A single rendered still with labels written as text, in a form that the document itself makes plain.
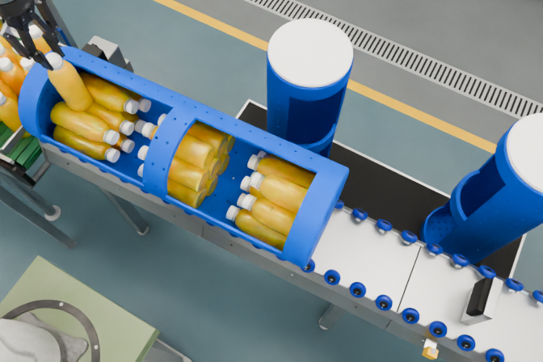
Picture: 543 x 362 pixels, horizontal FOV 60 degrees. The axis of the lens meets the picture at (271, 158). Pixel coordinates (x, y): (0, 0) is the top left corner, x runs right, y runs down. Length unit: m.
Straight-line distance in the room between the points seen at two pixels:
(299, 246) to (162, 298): 1.30
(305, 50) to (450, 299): 0.86
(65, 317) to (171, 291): 1.10
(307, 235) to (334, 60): 0.66
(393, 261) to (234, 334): 1.06
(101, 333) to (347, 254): 0.68
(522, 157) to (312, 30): 0.75
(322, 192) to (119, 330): 0.59
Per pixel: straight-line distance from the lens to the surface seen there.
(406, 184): 2.39
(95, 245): 2.50
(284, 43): 1.59
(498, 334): 1.48
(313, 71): 1.53
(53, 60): 1.30
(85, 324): 1.28
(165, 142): 1.20
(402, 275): 1.42
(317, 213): 1.10
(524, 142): 1.58
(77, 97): 1.38
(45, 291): 1.33
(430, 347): 1.39
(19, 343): 1.08
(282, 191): 1.17
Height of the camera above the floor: 2.26
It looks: 64 degrees down
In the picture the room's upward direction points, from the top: 1 degrees clockwise
